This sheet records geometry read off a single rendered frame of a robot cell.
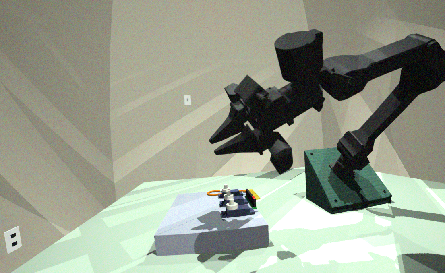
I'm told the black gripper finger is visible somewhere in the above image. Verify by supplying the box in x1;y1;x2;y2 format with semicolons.
209;102;245;144
214;124;263;155

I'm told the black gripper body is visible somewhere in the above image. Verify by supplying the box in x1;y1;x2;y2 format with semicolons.
224;83;300;174

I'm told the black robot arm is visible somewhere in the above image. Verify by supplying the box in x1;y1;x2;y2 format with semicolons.
234;29;445;180

